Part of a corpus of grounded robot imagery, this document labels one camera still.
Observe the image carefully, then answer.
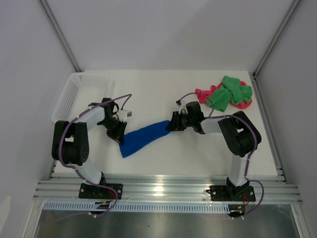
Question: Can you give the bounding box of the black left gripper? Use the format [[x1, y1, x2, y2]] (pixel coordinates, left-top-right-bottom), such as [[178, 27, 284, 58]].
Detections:
[[99, 117, 127, 144]]

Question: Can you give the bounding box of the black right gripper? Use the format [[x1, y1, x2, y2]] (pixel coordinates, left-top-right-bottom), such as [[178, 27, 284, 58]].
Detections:
[[165, 112, 194, 131]]

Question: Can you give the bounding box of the blue microfiber towel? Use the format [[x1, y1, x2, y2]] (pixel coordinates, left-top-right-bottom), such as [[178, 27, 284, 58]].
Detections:
[[119, 120, 170, 158]]

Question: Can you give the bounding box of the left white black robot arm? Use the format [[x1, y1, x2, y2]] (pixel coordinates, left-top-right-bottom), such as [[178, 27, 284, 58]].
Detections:
[[52, 98, 132, 198]]

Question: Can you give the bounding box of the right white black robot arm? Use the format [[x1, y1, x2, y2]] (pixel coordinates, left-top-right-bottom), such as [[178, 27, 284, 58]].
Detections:
[[166, 101, 262, 201]]

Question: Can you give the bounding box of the pink microfiber towel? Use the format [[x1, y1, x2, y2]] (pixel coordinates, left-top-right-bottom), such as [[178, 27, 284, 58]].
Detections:
[[194, 80, 253, 110]]

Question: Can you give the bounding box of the white plastic basket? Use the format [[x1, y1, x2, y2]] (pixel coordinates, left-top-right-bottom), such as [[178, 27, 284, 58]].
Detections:
[[51, 72, 115, 122]]

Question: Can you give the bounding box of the green microfiber towel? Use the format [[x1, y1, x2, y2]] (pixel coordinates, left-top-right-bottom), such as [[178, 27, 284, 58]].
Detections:
[[205, 76, 253, 112]]

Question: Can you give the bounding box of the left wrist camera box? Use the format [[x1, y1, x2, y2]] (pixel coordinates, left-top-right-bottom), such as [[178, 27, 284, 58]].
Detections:
[[118, 110, 132, 122]]

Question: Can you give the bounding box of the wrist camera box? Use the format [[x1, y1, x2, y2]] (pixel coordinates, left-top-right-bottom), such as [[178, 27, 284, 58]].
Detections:
[[176, 100, 187, 114], [118, 110, 132, 122]]

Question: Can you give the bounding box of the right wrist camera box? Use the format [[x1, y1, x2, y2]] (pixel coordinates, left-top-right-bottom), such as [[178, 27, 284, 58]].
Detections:
[[176, 100, 187, 114]]

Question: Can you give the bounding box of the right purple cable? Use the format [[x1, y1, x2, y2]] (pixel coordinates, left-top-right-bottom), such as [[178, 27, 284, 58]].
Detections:
[[175, 92, 265, 219]]

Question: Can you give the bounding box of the purple cable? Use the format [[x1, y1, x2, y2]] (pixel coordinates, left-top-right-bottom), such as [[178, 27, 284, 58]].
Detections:
[[175, 92, 265, 219], [53, 93, 132, 221]]

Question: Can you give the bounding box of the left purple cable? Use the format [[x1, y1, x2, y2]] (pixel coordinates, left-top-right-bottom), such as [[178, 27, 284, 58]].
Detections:
[[53, 93, 132, 221]]

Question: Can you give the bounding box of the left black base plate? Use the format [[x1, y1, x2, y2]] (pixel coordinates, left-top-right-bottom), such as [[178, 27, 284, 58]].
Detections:
[[78, 183, 123, 200]]

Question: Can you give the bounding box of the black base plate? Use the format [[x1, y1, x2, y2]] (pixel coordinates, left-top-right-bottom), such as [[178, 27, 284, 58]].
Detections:
[[206, 185, 256, 202], [78, 183, 123, 200]]

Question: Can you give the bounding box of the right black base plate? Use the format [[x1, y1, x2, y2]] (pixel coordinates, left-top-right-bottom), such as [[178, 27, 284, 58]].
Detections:
[[206, 185, 256, 202]]

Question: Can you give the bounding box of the aluminium extrusion rail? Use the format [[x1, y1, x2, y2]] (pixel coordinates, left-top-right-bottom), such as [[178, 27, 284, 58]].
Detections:
[[33, 173, 303, 204]]

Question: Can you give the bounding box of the white slotted cable duct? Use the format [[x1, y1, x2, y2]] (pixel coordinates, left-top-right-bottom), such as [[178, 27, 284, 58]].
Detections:
[[43, 201, 230, 214]]

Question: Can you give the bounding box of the left aluminium frame post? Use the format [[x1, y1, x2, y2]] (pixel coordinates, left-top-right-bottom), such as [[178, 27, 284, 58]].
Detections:
[[37, 0, 82, 72]]

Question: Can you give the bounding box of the aluminium frame post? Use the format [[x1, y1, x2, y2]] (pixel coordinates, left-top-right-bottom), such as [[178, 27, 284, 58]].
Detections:
[[37, 0, 82, 72], [252, 0, 304, 80]]

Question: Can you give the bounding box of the right aluminium frame post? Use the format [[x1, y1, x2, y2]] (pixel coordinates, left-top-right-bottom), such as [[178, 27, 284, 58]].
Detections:
[[252, 0, 304, 80]]

